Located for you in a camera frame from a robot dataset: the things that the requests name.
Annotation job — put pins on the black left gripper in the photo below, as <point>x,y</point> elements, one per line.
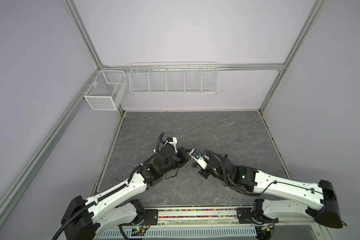
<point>181,151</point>

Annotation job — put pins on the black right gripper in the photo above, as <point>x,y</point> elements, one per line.
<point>203,172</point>

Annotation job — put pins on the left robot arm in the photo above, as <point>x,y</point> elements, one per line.
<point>117,192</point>

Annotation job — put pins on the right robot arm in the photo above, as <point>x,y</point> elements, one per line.
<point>275,197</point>

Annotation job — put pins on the white mesh box basket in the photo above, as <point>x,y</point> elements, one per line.
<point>107,90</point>

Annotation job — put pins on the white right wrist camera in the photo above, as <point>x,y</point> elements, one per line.
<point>198,160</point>

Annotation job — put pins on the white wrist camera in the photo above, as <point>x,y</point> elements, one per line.
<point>173,142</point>
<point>198,160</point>

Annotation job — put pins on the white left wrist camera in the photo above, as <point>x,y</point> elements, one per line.
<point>173,142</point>

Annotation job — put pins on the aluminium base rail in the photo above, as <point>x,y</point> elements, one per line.
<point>270,220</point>

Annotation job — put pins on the white wire shelf basket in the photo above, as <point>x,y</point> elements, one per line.
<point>174,78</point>

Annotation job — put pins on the aluminium enclosure frame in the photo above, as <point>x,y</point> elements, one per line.
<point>45,62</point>

